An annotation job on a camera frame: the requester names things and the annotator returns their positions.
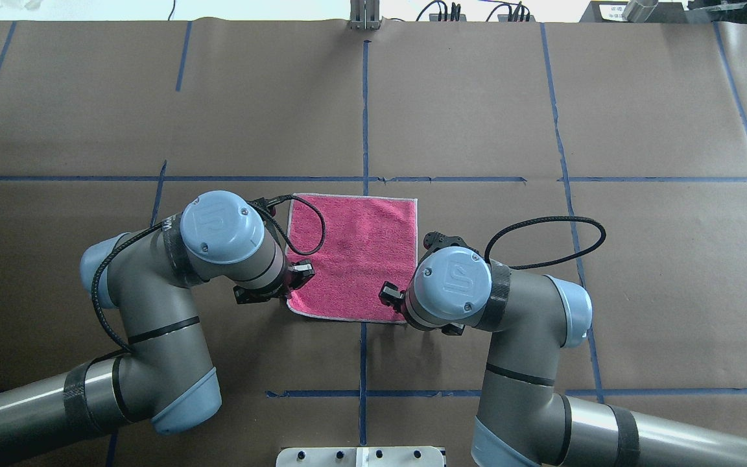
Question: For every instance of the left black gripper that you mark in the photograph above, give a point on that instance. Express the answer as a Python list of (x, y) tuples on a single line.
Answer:
[(300, 272)]

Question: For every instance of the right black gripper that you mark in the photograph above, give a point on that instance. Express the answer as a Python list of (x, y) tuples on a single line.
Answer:
[(390, 295)]

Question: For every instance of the pink towel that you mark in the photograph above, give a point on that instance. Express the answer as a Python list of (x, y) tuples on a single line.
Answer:
[(362, 243)]

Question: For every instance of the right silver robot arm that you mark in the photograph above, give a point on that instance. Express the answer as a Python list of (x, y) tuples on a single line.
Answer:
[(522, 420)]

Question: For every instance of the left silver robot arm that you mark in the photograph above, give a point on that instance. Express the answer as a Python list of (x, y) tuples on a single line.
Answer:
[(140, 287)]

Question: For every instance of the black tray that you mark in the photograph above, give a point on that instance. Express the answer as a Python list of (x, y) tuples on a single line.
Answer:
[(611, 12)]

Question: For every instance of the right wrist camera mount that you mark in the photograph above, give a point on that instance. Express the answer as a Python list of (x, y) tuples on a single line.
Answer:
[(435, 241)]

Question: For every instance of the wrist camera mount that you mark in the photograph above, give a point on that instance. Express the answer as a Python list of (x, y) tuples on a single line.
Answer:
[(266, 207), (435, 241)]

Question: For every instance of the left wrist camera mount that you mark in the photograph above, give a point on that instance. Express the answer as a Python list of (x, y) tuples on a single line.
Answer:
[(266, 207)]

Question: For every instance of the white pedestal column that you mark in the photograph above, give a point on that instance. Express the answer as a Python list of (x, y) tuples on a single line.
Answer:
[(363, 456)]

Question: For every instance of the aluminium frame post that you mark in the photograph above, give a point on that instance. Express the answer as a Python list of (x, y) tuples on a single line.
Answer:
[(365, 15)]

